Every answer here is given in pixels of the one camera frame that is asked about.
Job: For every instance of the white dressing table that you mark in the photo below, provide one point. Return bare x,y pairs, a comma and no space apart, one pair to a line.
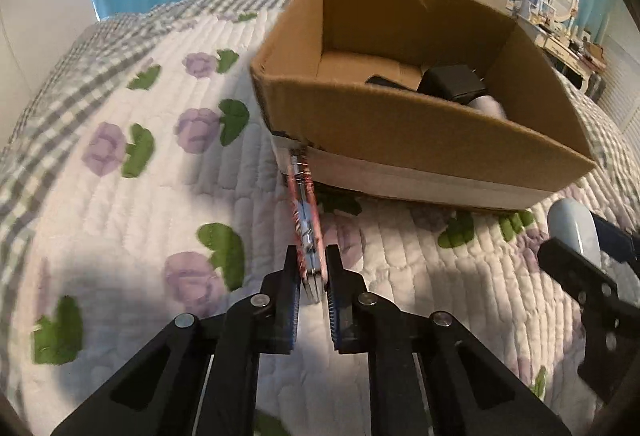
570,51

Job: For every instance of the cardboard box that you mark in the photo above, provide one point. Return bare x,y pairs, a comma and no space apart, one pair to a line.
400,136

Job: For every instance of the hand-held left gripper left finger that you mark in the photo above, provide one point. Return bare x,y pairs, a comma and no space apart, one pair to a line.
287,311

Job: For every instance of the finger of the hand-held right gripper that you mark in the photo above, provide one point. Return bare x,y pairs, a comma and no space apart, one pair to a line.
575,273
620,243

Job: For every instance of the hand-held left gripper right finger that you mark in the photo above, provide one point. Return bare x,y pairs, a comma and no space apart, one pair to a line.
339,311

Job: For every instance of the red patterned packet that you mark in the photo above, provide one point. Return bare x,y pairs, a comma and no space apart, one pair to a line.
305,216

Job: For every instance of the white slatted wardrobe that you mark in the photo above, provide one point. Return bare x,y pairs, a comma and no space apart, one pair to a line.
622,81

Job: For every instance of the grey checked blanket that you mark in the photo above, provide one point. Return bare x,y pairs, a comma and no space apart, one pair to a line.
60,66

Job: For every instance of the small white cylinder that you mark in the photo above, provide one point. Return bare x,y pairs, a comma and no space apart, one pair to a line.
487,107

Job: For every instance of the grey computer mouse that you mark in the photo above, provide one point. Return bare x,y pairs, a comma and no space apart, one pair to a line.
572,223

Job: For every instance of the black plug charger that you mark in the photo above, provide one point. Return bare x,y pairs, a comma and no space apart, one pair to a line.
450,84

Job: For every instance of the white floral quilted mat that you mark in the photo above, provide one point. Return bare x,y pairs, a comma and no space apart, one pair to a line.
150,216

